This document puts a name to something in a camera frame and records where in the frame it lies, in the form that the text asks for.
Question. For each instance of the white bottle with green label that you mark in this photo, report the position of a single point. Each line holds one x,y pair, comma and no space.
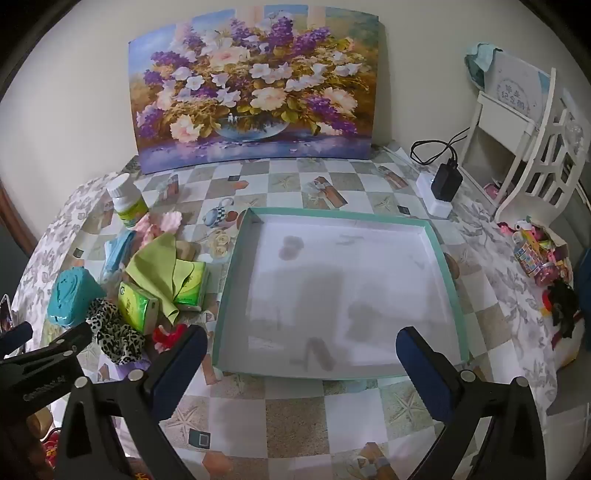
129,203

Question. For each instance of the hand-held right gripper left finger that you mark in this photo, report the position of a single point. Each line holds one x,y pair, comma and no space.
184,364

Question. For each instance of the teal rimmed white box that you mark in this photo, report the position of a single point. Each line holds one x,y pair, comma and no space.
346,286

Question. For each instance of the teal cloth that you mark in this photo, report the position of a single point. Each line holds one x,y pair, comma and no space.
478,60

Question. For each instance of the checkered printed tablecloth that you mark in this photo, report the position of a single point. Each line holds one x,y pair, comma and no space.
295,415

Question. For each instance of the white power strip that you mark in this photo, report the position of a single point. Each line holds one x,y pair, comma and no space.
425,184

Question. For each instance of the teal plastic container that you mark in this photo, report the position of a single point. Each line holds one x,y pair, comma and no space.
74,295

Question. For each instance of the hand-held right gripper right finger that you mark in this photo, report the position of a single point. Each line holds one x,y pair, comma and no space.
420,369

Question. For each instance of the clear glass jar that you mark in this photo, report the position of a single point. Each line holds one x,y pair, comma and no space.
576,134

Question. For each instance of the tan round sponge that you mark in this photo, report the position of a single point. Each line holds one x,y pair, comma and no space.
187,251

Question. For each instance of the green tissue pack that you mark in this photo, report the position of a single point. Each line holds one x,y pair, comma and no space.
194,281
134,304

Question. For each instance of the white chair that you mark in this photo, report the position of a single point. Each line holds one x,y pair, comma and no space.
545,170

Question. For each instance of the brown wooden frame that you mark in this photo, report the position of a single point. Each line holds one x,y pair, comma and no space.
14,217

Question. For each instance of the flower painting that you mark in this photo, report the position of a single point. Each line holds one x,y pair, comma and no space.
254,92

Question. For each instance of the leopard print scrunchie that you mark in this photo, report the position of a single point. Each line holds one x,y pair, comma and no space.
115,332

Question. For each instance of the pink fluffy cloth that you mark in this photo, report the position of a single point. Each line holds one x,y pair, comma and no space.
161,224

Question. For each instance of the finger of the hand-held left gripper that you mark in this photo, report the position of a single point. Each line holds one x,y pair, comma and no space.
16,339
74,344

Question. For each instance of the white album box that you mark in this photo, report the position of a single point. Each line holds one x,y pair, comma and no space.
517,87

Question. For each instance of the green cloth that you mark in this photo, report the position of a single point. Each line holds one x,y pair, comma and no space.
152,267

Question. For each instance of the floral tablecloth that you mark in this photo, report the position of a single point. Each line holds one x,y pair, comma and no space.
508,286

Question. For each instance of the black fabric object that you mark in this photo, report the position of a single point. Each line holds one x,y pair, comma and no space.
563,307

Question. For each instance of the pink toy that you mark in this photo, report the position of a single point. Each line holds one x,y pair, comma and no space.
495,191

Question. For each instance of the black power adapter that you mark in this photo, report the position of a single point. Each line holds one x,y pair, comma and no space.
447,182

